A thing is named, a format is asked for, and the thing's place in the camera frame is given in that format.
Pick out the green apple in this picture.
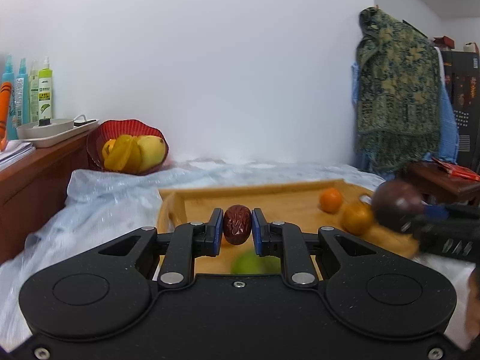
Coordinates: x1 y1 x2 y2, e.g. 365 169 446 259
230 250 281 275

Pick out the red date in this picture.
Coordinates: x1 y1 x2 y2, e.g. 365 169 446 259
222 205 252 245

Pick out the dark purple plum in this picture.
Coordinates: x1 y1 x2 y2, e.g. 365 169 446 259
370 180 425 233

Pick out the mandarin orange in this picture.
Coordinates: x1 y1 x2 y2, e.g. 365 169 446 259
319 188 343 214

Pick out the brownish large orange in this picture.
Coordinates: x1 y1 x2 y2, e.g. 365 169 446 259
341 201 374 236

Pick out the person's right hand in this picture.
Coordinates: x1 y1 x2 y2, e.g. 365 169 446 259
465 266 480 340

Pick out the wooden serving tray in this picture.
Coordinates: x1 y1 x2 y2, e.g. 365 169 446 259
156 178 421 275

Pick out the dark wooden side table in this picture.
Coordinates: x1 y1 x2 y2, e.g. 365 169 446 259
398 162 479 206

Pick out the red packet on side table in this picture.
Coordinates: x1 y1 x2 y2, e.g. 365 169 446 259
432 158 480 182

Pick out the yellow mango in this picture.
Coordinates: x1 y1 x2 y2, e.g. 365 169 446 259
137 135 166 173

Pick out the yellow starfruit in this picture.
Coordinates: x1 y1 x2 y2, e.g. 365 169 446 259
102 134 141 174

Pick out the red fruit bowl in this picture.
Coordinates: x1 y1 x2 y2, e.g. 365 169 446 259
86 119 169 176

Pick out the wooden sideboard cabinet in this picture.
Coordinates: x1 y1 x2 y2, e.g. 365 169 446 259
0 132 94 263

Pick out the white plastic tray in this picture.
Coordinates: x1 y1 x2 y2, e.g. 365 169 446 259
16 118 98 149

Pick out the green patterned shawl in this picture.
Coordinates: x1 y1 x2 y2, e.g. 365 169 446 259
355 7 441 173

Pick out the green spray bottle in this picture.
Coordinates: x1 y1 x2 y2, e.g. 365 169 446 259
37 57 53 126

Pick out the blue spray bottle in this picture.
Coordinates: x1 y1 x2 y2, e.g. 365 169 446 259
14 58 29 127
1 55 18 141

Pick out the orange handled tool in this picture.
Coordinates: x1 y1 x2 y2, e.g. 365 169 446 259
0 82 12 151

